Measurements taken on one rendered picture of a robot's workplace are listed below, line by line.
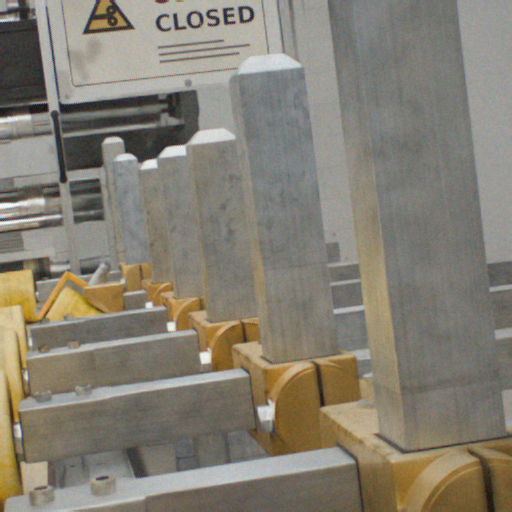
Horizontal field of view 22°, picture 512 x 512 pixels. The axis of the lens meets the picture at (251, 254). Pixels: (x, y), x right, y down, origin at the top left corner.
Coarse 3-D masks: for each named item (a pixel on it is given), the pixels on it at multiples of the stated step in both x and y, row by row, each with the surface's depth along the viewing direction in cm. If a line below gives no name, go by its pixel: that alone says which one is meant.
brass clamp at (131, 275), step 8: (120, 264) 196; (136, 264) 190; (144, 264) 189; (128, 272) 188; (136, 272) 188; (144, 272) 188; (120, 280) 189; (128, 280) 188; (136, 280) 188; (128, 288) 188; (136, 288) 188
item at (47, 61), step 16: (288, 16) 272; (288, 32) 272; (48, 48) 264; (288, 48) 272; (48, 64) 265; (48, 80) 265; (48, 96) 265; (64, 160) 266; (64, 192) 266; (64, 208) 266; (64, 224) 266; (80, 272) 267
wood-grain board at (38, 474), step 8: (40, 304) 231; (24, 464) 85; (32, 464) 85; (40, 464) 85; (48, 464) 85; (24, 472) 83; (32, 472) 82; (40, 472) 82; (48, 472) 82; (24, 480) 80; (32, 480) 80; (40, 480) 80; (48, 480) 80; (24, 488) 78
